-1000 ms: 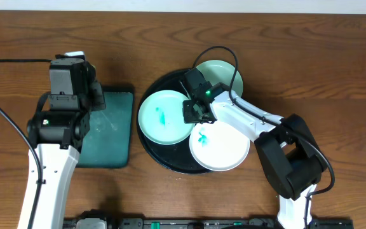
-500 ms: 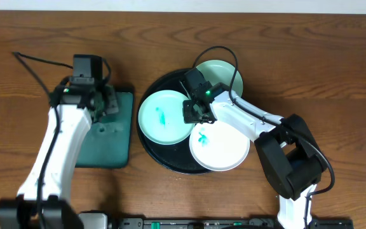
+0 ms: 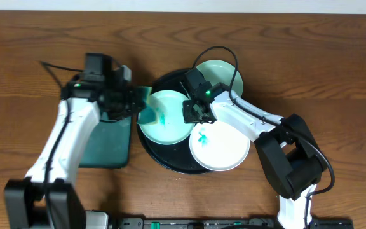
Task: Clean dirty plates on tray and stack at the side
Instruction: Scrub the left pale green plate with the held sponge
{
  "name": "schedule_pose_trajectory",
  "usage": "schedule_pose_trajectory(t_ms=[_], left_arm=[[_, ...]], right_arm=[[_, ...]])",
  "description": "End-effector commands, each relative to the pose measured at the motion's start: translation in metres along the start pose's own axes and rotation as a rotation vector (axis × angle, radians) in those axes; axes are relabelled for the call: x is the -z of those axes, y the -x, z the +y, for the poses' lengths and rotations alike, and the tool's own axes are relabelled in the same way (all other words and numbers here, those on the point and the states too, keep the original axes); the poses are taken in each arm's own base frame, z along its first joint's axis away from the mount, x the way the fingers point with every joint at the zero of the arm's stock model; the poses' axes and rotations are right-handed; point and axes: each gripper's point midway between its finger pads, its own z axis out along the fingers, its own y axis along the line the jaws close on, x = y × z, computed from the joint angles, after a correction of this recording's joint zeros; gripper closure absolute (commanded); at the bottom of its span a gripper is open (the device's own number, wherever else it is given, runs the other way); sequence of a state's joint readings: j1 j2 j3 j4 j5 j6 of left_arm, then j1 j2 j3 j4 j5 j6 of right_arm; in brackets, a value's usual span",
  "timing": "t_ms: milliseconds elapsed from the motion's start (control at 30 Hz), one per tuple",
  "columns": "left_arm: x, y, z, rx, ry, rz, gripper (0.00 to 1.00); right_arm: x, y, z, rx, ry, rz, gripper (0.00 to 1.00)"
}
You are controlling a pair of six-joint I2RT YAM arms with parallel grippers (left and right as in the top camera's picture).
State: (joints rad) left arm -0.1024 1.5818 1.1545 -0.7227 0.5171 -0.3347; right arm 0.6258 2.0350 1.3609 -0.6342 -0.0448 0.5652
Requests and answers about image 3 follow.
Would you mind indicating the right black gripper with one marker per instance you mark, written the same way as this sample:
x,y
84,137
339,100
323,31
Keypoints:
x,y
188,116

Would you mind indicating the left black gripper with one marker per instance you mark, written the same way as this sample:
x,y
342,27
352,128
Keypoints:
x,y
135,104

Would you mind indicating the green yellow sponge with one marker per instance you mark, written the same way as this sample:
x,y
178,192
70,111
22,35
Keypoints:
x,y
145,106

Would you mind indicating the mint green plate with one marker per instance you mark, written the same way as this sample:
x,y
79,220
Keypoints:
x,y
162,121
219,71

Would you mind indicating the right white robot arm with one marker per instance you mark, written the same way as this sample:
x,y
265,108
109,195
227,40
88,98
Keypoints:
x,y
291,160

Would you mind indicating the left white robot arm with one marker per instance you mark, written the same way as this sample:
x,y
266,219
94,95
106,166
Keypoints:
x,y
46,196

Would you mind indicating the black rectangular sponge tray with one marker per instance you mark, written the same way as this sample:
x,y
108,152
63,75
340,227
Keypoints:
x,y
108,145

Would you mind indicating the white plate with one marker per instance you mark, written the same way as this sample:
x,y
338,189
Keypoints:
x,y
218,146

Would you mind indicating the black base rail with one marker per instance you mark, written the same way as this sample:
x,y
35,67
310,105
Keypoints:
x,y
266,223

